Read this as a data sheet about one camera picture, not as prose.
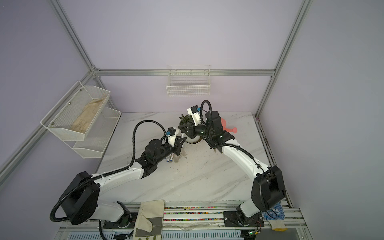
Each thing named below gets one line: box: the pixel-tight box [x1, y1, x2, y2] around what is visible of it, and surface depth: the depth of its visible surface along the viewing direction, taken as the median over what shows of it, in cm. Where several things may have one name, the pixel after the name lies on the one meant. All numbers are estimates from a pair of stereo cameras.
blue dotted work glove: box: [262, 201, 288, 232], surface depth 75 cm
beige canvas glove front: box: [133, 199, 165, 240], surface depth 73 cm
